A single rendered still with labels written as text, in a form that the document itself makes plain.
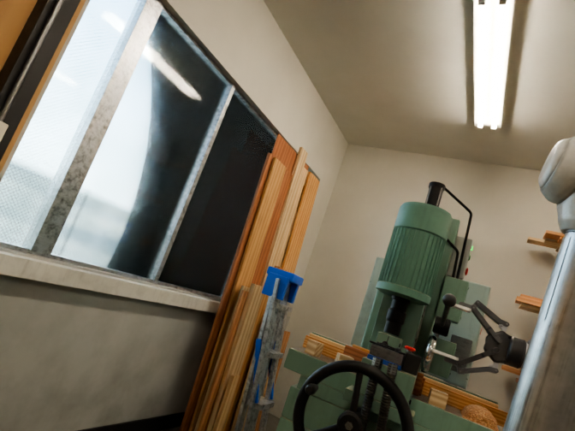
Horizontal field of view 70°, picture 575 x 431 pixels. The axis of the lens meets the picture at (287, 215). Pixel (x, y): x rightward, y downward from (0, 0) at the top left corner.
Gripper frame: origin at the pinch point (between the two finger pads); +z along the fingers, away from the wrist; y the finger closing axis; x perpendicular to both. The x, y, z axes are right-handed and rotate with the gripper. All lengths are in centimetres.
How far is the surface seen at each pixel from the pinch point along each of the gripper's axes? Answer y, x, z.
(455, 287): 19.5, -31.3, -0.9
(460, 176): 167, -231, 18
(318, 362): -21.3, -1.5, 29.8
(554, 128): 176, -153, -36
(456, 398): -16.2, -16.8, -8.9
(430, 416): -23.0, -1.8, -3.1
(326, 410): -32.6, -2.7, 23.5
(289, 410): -37, -3, 34
